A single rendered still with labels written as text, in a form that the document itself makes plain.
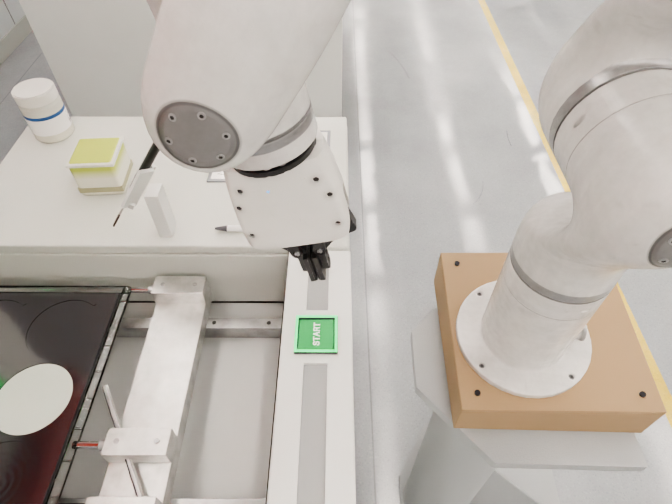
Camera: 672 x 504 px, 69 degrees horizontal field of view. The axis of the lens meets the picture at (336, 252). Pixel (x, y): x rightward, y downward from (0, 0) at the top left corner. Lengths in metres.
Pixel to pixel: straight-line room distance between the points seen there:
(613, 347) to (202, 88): 0.69
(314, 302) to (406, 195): 1.63
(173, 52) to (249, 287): 0.60
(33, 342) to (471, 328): 0.64
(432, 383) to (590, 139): 0.46
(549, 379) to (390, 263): 1.31
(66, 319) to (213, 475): 0.32
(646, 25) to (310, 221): 0.30
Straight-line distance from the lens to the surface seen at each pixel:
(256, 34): 0.25
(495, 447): 0.77
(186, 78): 0.27
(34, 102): 1.02
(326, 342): 0.64
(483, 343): 0.75
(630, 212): 0.42
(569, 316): 0.62
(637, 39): 0.48
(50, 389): 0.78
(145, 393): 0.75
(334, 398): 0.61
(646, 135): 0.43
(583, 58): 0.50
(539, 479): 1.67
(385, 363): 1.73
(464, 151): 2.58
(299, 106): 0.38
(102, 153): 0.88
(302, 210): 0.44
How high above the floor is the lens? 1.52
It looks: 49 degrees down
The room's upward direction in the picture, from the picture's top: straight up
